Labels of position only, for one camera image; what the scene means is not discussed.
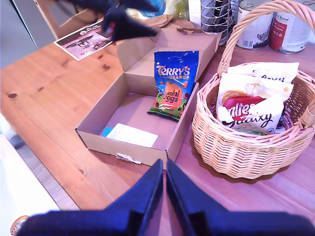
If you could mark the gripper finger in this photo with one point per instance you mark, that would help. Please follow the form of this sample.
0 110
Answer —
142 201
137 4
187 201
130 28

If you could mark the blue Terry's orange eggs bag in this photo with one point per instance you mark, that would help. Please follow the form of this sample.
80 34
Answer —
172 81

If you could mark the white Maltesers mini bunnies bag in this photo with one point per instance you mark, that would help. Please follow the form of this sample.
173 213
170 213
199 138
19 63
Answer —
246 104

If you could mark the brown cardboard box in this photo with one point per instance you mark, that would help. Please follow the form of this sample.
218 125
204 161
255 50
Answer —
133 108

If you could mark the cork coaster stack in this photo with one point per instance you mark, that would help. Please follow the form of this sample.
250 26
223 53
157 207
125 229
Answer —
160 20

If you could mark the yellow-green kitchen towel pack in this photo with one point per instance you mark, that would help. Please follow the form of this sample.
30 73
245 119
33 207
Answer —
172 7

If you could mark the printed paper leaflet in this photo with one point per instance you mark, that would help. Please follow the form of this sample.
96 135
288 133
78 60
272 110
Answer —
81 46

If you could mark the white carton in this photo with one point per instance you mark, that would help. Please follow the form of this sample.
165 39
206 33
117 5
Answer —
195 11

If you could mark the white paper sheet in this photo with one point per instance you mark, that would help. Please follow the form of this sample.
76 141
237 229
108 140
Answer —
133 135

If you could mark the small blue card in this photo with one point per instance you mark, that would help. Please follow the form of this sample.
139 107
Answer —
107 132

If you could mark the plain wooden chair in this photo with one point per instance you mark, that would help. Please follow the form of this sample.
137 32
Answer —
49 22

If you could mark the grey metal cabinet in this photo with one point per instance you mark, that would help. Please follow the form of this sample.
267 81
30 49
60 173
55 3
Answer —
14 29

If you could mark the tin can with white label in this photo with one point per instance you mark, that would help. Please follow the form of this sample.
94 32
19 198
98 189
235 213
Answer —
253 32

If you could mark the white furniture top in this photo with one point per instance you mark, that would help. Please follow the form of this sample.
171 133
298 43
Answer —
19 186

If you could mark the small round patterned object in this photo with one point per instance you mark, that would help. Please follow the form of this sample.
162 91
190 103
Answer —
19 225

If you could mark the plain white Galaxy bag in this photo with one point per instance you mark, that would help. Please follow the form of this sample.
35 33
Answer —
270 71

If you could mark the tin can with red label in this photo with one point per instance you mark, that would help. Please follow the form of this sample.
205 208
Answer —
288 34

